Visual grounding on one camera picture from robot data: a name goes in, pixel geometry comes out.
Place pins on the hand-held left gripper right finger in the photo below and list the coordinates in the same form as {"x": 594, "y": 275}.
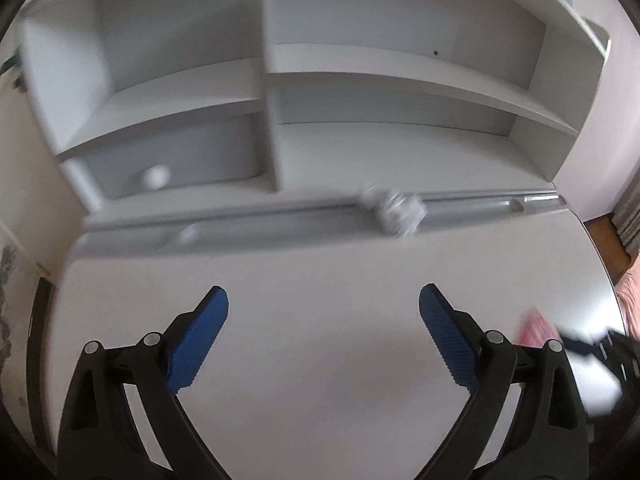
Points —
{"x": 449, "y": 345}

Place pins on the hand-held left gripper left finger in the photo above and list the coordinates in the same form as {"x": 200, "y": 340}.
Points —
{"x": 197, "y": 345}

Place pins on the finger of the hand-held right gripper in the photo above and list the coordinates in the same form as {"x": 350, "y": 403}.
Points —
{"x": 622, "y": 355}

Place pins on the pink paper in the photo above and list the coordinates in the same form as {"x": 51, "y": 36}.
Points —
{"x": 536, "y": 329}

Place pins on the white paper ball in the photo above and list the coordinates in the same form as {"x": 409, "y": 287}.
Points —
{"x": 395, "y": 210}

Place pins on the pink blanket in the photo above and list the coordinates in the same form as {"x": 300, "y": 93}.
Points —
{"x": 631, "y": 305}

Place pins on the grey curtain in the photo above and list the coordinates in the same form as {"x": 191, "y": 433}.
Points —
{"x": 629, "y": 220}

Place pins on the white desk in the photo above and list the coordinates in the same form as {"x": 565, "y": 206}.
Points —
{"x": 325, "y": 285}

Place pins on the grey pencil tray strip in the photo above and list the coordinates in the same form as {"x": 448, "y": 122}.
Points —
{"x": 475, "y": 206}

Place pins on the white shelf unit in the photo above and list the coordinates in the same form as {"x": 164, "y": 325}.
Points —
{"x": 400, "y": 160}

